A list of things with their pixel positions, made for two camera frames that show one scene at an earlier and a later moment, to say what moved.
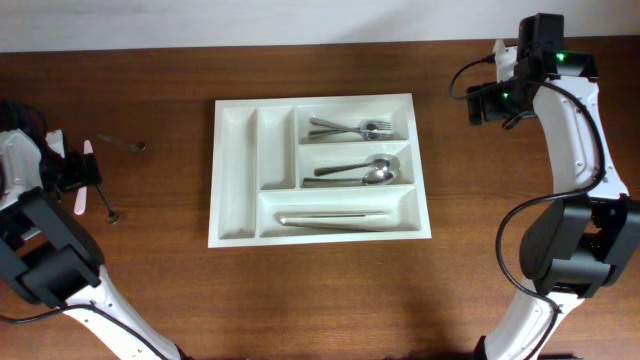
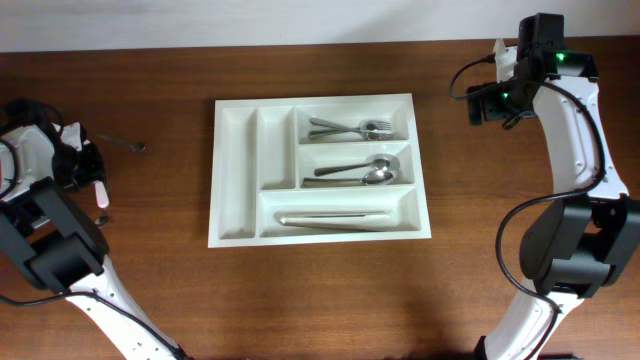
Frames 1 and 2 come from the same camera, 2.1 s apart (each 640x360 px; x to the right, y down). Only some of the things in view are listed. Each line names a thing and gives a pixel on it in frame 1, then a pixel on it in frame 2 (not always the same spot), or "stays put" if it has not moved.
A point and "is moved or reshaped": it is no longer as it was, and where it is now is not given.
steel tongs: x=361 y=221 stays put
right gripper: x=491 y=108 stays put
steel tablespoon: x=384 y=161 stays put
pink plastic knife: x=79 y=205 is moved or reshaped
